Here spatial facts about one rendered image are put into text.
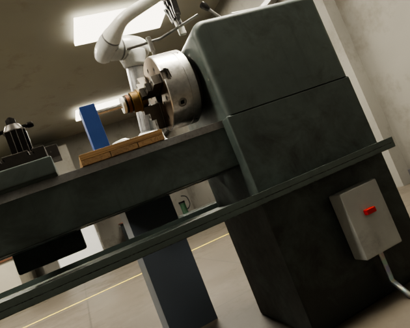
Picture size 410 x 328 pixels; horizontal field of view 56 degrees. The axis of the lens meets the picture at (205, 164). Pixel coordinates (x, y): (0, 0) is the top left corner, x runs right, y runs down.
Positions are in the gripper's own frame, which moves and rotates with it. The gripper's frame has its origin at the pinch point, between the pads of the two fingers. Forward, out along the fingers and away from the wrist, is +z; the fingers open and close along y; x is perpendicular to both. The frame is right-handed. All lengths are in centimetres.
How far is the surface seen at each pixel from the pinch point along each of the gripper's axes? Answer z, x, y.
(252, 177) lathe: 72, -4, 13
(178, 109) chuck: 35.9, -16.9, 4.9
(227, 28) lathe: 14.5, 10.4, 17.3
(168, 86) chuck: 28.0, -18.7, 9.7
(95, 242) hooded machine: 39, -56, -590
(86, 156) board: 44, -56, 11
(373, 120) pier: 55, 207, -142
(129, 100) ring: 24.4, -32.2, -1.8
